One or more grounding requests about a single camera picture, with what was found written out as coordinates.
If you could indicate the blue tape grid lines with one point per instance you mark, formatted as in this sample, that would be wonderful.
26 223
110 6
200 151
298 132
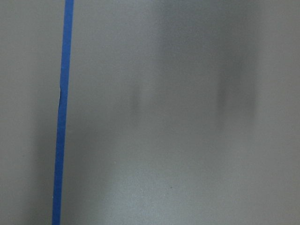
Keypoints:
62 112

